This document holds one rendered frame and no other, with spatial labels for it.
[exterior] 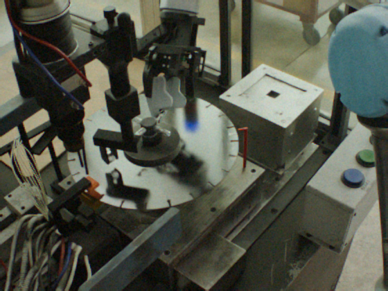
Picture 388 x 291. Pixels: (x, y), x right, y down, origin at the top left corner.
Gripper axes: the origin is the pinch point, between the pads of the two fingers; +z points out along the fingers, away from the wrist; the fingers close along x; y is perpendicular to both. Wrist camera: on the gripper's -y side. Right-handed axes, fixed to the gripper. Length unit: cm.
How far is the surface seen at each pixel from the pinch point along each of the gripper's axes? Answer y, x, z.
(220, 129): 8.7, 9.3, 1.0
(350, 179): 33.2, 20.4, 5.4
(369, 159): 34.2, 26.9, 1.9
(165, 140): 3.7, -0.2, 3.9
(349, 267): 11, 105, 58
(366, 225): 7, 125, 46
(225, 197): 12.5, 9.4, 13.6
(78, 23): -83, 38, -17
